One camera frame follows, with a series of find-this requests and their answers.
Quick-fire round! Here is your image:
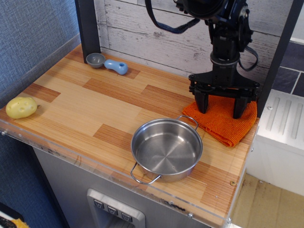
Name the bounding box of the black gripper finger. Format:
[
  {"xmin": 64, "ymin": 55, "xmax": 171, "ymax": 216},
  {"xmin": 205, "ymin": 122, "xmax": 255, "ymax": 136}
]
[
  {"xmin": 233, "ymin": 97, "xmax": 248, "ymax": 119},
  {"xmin": 195, "ymin": 91, "xmax": 209, "ymax": 114}
]

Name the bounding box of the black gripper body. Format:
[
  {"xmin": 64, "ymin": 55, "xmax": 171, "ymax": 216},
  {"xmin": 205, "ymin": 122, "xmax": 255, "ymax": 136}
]
[{"xmin": 189, "ymin": 64, "xmax": 259, "ymax": 101}]

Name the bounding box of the orange knitted cloth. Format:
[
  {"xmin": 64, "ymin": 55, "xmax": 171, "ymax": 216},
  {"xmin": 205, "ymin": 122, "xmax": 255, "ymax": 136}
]
[{"xmin": 182, "ymin": 95, "xmax": 257, "ymax": 147}]

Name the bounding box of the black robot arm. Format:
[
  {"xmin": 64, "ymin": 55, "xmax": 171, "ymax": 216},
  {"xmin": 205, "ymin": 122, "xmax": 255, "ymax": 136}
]
[{"xmin": 175, "ymin": 0, "xmax": 259, "ymax": 119}]

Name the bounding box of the stainless steel pot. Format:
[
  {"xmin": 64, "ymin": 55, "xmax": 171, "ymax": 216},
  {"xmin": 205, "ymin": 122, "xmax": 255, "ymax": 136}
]
[{"xmin": 131, "ymin": 115, "xmax": 203, "ymax": 185}]

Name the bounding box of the white ribbed cabinet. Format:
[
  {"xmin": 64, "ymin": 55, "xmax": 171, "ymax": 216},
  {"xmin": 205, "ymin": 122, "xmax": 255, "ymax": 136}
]
[{"xmin": 247, "ymin": 90, "xmax": 304, "ymax": 195}]

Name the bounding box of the grey and blue scoop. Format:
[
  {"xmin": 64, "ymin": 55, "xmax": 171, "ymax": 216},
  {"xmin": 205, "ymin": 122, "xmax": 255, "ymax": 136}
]
[{"xmin": 86, "ymin": 53, "xmax": 128, "ymax": 75}]

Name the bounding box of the grey dispenser panel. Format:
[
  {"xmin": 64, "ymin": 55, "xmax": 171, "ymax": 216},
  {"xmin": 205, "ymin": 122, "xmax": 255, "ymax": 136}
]
[{"xmin": 87, "ymin": 189, "xmax": 146, "ymax": 228}]

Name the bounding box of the yellow toy potato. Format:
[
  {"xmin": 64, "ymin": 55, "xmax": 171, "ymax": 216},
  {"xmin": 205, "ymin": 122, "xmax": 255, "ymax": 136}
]
[{"xmin": 6, "ymin": 97, "xmax": 38, "ymax": 119}]

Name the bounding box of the yellow object bottom left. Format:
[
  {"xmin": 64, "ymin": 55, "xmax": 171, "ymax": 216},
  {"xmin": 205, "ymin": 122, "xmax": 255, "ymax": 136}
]
[{"xmin": 11, "ymin": 219, "xmax": 29, "ymax": 228}]

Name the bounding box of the right dark frame post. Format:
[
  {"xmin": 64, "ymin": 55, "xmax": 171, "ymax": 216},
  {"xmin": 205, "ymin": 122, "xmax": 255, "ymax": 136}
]
[{"xmin": 257, "ymin": 0, "xmax": 304, "ymax": 118}]

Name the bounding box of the dark frame post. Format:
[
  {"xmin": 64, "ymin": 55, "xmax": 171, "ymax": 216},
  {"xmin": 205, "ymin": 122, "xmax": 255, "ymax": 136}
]
[
  {"xmin": 75, "ymin": 0, "xmax": 100, "ymax": 63},
  {"xmin": 257, "ymin": 0, "xmax": 304, "ymax": 118}
]

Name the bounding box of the black cable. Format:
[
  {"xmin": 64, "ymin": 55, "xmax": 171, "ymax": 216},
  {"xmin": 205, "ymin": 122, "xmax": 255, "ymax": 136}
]
[{"xmin": 144, "ymin": 0, "xmax": 259, "ymax": 72}]

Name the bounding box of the left dark frame post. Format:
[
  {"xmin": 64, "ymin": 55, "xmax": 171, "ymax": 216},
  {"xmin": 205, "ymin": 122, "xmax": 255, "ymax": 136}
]
[{"xmin": 75, "ymin": 0, "xmax": 100, "ymax": 63}]

